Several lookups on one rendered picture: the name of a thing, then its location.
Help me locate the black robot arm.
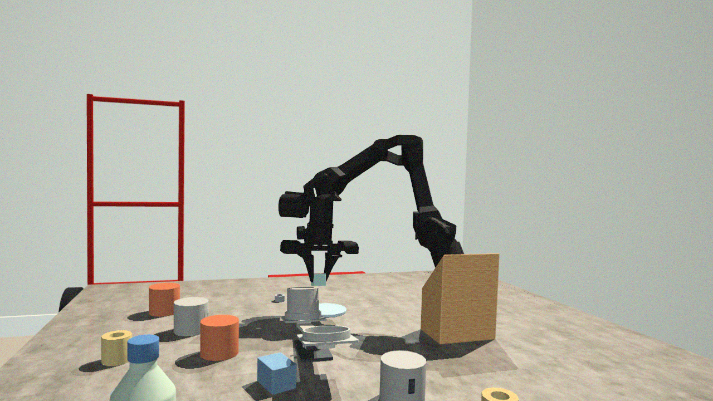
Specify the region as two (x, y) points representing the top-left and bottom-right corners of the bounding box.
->
(279, 135), (464, 268)

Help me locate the pale green cube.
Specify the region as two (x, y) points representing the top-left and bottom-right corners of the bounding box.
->
(311, 273), (326, 286)

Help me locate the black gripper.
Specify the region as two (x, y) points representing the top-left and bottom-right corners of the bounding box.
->
(280, 218), (359, 282)

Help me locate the orange cylinder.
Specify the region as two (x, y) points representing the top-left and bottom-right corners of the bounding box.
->
(201, 315), (239, 361)
(149, 283), (180, 316)

